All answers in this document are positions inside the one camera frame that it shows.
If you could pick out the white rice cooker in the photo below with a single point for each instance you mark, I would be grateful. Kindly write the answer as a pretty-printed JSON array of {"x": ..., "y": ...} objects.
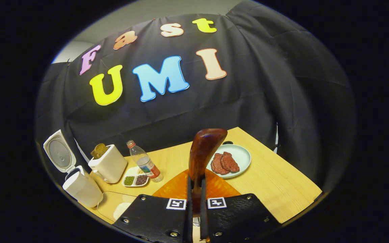
[{"x": 83, "y": 190}]

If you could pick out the clear plastic container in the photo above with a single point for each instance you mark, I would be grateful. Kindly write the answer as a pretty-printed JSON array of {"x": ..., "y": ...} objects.
[{"x": 110, "y": 202}]

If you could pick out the brown meat piece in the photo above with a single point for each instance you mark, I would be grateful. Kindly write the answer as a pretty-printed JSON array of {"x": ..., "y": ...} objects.
[
  {"x": 231, "y": 162},
  {"x": 216, "y": 165}
]

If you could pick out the pale green plate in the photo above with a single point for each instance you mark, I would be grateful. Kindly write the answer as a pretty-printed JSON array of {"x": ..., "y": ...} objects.
[{"x": 243, "y": 157}]

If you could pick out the white toaster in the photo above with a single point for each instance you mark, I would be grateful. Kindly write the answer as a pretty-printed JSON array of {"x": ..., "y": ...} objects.
[{"x": 111, "y": 165}]

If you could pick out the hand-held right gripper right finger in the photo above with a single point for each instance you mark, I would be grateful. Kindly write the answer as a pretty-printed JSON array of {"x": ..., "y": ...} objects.
[{"x": 241, "y": 216}]

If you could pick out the brown bread slice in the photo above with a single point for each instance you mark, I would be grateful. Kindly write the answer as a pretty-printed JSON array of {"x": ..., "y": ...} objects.
[{"x": 99, "y": 151}]

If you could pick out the white rice heap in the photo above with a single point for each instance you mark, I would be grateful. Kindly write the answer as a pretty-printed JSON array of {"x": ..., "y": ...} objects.
[{"x": 122, "y": 211}]

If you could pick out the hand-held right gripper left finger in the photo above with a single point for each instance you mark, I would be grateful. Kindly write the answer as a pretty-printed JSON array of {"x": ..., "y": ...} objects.
[{"x": 154, "y": 216}]

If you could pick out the green beans heap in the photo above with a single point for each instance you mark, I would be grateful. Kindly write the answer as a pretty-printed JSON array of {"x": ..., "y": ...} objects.
[{"x": 129, "y": 180}]

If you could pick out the dark beans heap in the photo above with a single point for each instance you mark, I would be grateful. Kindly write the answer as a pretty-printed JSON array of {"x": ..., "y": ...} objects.
[{"x": 141, "y": 180}]

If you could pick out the brown wooden spoon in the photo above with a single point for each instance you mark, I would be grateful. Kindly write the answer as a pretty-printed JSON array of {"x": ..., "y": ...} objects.
[{"x": 204, "y": 148}]

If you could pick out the clear plastic water bottle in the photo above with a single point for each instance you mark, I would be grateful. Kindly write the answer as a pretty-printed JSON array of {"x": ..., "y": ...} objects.
[{"x": 144, "y": 162}]

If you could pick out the white divided dish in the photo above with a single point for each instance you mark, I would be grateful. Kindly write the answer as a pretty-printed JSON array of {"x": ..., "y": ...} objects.
[{"x": 132, "y": 172}]

